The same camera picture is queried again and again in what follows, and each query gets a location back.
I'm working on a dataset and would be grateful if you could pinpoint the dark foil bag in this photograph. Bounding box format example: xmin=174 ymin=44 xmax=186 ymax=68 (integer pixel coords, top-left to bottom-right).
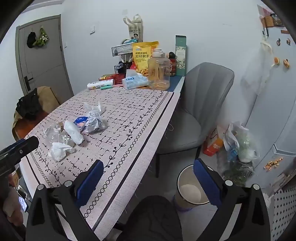
xmin=82 ymin=113 xmax=108 ymax=134

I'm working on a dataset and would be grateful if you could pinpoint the smartphone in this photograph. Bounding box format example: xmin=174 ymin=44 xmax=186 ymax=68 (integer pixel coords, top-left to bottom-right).
xmin=17 ymin=196 xmax=29 ymax=212

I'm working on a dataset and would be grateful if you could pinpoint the blue white tissue pack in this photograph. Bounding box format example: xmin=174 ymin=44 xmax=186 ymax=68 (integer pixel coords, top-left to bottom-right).
xmin=122 ymin=70 xmax=149 ymax=90

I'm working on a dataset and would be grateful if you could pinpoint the grey upholstered chair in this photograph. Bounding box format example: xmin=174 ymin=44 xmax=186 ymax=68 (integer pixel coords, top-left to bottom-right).
xmin=155 ymin=62 xmax=235 ymax=178

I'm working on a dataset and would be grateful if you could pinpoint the black clothing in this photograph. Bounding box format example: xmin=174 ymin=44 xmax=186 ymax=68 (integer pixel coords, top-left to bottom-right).
xmin=16 ymin=88 xmax=43 ymax=121

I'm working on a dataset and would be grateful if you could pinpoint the printed white tote bag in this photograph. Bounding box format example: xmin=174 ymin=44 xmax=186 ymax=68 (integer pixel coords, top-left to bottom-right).
xmin=122 ymin=14 xmax=143 ymax=43

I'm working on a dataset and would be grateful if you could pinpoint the round trash bin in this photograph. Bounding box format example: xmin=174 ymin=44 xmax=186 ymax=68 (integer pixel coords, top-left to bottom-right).
xmin=173 ymin=164 xmax=214 ymax=212

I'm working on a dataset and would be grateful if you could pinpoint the pink card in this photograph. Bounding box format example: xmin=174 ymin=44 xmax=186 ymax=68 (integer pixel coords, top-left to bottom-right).
xmin=258 ymin=5 xmax=272 ymax=18

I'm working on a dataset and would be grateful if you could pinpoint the light blue refrigerator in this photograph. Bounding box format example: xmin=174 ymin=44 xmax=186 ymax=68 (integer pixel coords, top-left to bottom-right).
xmin=240 ymin=27 xmax=296 ymax=183

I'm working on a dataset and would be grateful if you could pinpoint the grey door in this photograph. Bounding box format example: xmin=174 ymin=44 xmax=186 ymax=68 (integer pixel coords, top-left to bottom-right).
xmin=15 ymin=14 xmax=74 ymax=105

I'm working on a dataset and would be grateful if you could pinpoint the blue pocket tissue pack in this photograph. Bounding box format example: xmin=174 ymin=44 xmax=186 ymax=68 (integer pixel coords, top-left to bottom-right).
xmin=73 ymin=116 xmax=89 ymax=130

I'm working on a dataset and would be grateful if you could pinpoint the clear plastic wrapper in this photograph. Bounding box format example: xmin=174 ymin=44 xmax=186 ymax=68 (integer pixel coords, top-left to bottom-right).
xmin=83 ymin=101 xmax=105 ymax=116

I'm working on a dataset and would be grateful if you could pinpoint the person's left hand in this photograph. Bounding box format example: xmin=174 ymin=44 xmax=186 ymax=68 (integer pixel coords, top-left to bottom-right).
xmin=2 ymin=197 xmax=25 ymax=226

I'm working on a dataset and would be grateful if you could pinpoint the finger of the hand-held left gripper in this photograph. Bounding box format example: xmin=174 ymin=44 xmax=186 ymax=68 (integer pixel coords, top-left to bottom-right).
xmin=0 ymin=163 xmax=18 ymax=180
xmin=0 ymin=136 xmax=40 ymax=164

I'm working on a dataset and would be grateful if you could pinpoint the red jar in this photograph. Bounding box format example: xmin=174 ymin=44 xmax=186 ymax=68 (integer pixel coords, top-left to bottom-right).
xmin=169 ymin=51 xmax=177 ymax=77

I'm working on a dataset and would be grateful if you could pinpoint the black hanging hat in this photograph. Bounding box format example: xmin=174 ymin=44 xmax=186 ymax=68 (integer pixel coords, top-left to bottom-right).
xmin=26 ymin=30 xmax=37 ymax=49

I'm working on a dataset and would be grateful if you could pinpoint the red plastic bag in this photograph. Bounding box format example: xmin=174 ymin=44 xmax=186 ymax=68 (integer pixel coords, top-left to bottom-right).
xmin=113 ymin=73 xmax=126 ymax=85

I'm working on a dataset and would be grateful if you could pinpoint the orange carton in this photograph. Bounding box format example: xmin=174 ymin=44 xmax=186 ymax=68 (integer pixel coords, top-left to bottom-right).
xmin=203 ymin=126 xmax=224 ymax=156

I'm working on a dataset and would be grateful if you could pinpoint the green hanging ornament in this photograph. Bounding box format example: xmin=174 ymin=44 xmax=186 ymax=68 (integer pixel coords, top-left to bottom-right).
xmin=35 ymin=27 xmax=50 ymax=48

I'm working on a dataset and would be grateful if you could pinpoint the black door lock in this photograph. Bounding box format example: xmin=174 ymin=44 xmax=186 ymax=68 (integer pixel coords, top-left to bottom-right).
xmin=23 ymin=72 xmax=34 ymax=91

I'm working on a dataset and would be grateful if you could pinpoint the yellow snack bag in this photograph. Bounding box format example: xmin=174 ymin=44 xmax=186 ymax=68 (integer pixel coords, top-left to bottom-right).
xmin=132 ymin=41 xmax=159 ymax=77

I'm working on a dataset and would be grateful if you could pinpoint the long white tissue wad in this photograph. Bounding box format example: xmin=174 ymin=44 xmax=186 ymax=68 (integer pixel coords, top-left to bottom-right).
xmin=63 ymin=120 xmax=84 ymax=145

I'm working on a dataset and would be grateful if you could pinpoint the patterned pink tablecloth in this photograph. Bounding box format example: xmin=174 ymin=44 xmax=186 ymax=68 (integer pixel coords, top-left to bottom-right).
xmin=20 ymin=89 xmax=181 ymax=232

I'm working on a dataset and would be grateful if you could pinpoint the white lattice panel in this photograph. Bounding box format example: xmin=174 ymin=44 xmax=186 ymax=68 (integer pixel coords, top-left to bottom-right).
xmin=266 ymin=178 xmax=296 ymax=241

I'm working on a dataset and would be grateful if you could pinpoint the clear plastic packaging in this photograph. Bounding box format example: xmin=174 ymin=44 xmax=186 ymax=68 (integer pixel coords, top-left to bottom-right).
xmin=41 ymin=124 xmax=70 ymax=145

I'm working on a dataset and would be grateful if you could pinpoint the plastic bag of groceries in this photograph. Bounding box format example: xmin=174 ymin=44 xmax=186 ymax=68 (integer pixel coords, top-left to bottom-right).
xmin=217 ymin=122 xmax=260 ymax=186

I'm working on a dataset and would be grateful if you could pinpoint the black wire rack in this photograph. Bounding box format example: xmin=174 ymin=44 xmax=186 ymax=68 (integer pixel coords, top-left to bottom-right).
xmin=111 ymin=39 xmax=139 ymax=75

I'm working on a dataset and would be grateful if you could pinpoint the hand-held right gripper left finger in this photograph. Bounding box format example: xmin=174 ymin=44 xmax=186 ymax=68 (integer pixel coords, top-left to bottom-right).
xmin=26 ymin=159 xmax=104 ymax=241

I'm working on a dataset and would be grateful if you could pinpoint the white tissue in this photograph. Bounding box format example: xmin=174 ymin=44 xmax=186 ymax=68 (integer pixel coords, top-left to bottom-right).
xmin=48 ymin=142 xmax=76 ymax=162

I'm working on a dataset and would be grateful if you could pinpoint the clear hanging plastic bag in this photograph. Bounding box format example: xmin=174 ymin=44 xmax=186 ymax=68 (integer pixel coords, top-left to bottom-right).
xmin=240 ymin=40 xmax=274 ymax=93

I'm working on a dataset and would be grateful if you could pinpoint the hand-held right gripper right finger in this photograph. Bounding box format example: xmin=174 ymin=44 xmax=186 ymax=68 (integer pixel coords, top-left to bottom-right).
xmin=193 ymin=158 xmax=271 ymax=241

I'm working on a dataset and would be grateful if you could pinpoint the tall green box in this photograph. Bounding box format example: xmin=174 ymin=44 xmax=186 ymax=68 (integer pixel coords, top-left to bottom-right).
xmin=174 ymin=35 xmax=188 ymax=77

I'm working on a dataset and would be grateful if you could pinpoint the white roll of bags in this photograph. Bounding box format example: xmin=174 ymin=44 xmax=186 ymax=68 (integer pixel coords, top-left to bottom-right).
xmin=87 ymin=79 xmax=115 ymax=91

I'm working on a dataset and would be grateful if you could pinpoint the person's leg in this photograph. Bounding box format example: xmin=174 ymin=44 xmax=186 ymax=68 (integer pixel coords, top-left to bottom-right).
xmin=118 ymin=195 xmax=181 ymax=241

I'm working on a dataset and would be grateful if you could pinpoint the clear plastic water jug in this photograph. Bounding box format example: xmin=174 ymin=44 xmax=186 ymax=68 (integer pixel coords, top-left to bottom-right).
xmin=147 ymin=48 xmax=171 ymax=91

